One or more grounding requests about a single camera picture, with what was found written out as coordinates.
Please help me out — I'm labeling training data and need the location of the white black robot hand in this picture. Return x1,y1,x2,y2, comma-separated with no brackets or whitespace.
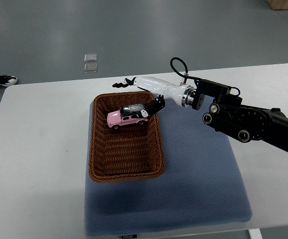
112,76,194,118

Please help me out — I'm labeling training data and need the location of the pink toy car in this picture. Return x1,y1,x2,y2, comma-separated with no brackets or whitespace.
106,103,149,129

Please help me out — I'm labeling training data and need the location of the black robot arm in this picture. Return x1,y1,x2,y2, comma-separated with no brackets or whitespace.
186,77,288,152

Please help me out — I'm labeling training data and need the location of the brown wicker basket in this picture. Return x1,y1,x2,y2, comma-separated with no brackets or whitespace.
89,92,165,183

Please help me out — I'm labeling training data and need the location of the blue grey cushion mat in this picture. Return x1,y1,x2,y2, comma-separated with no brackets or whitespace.
85,99,252,237

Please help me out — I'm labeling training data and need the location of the lower metal floor plate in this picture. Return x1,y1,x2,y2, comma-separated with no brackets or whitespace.
84,63,97,73

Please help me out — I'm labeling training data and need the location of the metal floor plate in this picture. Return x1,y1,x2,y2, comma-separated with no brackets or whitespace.
84,63,97,73
84,53,97,62

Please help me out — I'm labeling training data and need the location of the upper metal floor plate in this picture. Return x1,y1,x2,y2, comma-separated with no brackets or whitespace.
84,53,97,62

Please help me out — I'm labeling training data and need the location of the wooden box corner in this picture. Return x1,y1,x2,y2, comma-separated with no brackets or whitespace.
267,0,288,10

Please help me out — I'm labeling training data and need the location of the white table leg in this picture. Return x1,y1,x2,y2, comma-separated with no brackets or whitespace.
248,229,263,239

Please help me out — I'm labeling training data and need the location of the black cable loop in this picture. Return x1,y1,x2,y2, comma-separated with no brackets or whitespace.
170,57,190,84

